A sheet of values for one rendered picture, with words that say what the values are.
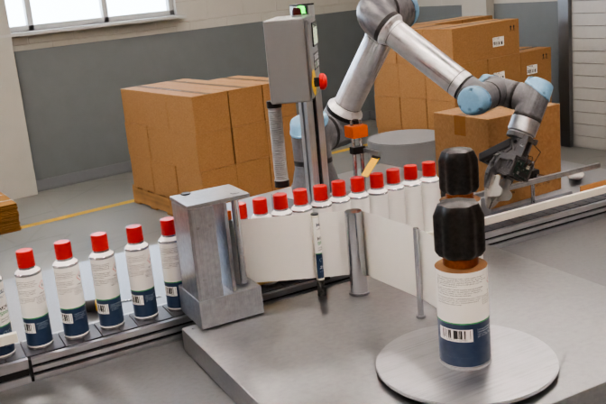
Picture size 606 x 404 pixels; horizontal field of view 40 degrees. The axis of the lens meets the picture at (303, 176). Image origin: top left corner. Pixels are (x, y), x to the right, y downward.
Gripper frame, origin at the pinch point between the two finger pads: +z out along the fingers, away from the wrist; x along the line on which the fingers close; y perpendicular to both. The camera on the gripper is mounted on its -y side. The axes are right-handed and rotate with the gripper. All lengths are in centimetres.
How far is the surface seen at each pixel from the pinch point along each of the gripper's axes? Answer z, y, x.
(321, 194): 14, 2, -51
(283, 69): -9, -2, -70
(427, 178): 0.4, 1.9, -23.3
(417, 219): 11.0, 2.7, -22.4
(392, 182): 4.8, 1.5, -32.5
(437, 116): -21.8, -39.0, 3.2
